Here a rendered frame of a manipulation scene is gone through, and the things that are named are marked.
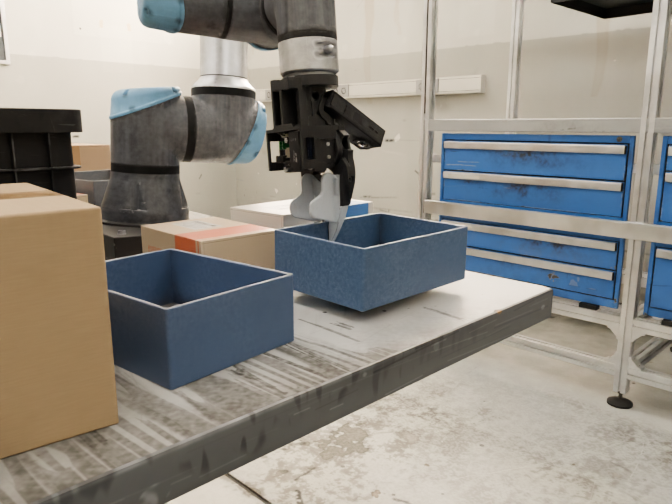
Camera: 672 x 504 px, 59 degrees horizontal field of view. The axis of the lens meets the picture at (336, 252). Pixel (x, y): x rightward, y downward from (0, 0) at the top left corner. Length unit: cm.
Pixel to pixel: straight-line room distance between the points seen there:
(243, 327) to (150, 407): 11
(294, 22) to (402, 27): 293
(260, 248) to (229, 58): 43
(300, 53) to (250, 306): 34
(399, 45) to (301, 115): 295
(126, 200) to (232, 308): 55
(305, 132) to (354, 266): 18
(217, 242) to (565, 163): 159
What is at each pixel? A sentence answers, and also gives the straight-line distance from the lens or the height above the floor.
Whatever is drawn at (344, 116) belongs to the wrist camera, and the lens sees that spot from 79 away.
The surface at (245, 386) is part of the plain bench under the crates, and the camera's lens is 52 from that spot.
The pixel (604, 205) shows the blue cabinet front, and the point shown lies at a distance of 213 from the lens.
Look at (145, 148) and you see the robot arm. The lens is 105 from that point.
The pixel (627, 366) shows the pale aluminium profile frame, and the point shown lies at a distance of 219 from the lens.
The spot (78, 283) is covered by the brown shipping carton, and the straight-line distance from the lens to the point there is 44.
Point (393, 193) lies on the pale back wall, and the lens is 370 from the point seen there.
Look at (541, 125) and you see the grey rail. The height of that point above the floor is 91.
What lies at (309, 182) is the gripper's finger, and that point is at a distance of 80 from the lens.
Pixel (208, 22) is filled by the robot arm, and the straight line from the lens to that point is 84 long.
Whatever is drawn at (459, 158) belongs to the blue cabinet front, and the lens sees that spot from 237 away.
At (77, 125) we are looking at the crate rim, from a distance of 70.
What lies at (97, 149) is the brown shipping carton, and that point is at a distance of 176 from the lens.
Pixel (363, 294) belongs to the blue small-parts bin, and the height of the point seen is 74.
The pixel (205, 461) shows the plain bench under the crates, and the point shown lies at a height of 68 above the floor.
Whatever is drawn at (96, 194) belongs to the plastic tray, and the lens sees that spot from 133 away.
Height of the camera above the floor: 91
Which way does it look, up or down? 12 degrees down
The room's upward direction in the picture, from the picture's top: straight up
